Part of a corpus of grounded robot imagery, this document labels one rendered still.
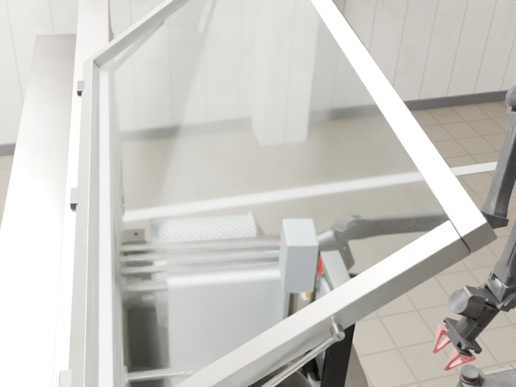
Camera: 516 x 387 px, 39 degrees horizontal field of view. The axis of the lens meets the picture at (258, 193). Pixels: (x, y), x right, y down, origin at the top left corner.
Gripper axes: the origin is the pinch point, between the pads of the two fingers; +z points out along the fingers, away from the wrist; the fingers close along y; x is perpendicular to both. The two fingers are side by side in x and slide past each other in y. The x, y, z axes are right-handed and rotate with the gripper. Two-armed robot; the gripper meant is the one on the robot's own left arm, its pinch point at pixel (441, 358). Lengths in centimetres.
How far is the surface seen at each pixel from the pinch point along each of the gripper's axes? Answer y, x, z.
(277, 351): 55, -97, -36
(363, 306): 56, -92, -45
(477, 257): -138, 156, 32
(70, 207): -1, -104, -11
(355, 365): -14.9, -5.8, 20.2
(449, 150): -239, 190, 12
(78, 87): -44, -100, -15
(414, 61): -294, 167, -19
